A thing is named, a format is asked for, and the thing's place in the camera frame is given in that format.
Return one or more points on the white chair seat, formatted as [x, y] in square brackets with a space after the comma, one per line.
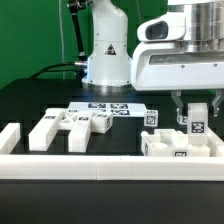
[171, 143]

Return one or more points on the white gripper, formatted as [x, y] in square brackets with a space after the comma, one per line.
[161, 66]

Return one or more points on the white left fence rail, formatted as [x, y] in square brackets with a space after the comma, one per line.
[9, 137]

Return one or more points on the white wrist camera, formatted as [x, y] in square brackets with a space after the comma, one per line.
[169, 27]

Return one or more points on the white fence rail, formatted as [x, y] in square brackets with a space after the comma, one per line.
[216, 144]
[9, 137]
[55, 167]

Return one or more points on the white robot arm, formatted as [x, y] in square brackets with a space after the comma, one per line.
[180, 50]

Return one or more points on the white tag sheet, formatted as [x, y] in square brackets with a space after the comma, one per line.
[118, 109]

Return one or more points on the white chair back frame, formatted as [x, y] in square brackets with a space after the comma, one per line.
[78, 125]

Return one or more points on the tagged white cube right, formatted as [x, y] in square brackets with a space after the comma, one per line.
[182, 120]

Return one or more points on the black camera stand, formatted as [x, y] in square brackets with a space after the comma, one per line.
[74, 7]

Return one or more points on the tagged white cube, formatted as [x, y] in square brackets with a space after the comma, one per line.
[182, 120]
[151, 118]

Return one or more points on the tagged white cube left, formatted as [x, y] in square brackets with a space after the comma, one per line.
[151, 118]

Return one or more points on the white front fence rail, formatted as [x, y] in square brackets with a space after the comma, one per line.
[55, 167]

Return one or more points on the white right fence rail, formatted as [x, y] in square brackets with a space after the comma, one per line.
[216, 144]

